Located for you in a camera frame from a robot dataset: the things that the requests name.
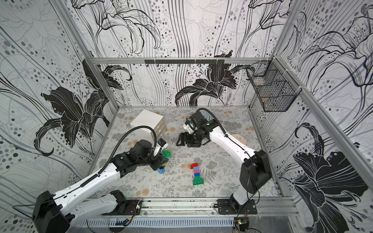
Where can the white slotted cable duct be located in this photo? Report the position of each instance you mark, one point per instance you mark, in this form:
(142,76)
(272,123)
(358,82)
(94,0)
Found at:
(159,222)

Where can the long green lego brick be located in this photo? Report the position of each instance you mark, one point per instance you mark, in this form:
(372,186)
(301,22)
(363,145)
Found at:
(198,181)

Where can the red lego brick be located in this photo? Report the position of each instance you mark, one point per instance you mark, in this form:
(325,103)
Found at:
(194,165)

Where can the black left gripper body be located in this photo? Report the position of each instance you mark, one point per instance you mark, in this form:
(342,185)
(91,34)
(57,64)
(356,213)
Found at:
(154,162)

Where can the black wire wall basket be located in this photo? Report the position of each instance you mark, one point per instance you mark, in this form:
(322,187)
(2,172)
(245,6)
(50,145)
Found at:
(271,85)

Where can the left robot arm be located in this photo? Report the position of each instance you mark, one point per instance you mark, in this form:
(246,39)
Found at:
(58,212)

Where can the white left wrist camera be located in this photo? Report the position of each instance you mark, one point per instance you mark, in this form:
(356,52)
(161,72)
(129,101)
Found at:
(162,144)

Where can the large pink round clock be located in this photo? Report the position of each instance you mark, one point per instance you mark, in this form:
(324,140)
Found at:
(239,139)

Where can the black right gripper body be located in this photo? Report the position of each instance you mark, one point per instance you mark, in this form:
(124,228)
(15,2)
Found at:
(188,138)

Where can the long light blue lego brick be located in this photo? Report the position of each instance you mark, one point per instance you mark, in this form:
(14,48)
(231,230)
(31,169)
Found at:
(161,171)

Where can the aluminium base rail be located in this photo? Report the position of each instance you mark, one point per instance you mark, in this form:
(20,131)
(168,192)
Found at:
(209,207)

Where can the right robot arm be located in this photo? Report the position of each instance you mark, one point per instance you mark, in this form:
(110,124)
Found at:
(255,164)

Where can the white mini drawer cabinet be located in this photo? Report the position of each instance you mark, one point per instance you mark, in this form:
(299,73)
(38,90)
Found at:
(151,119)

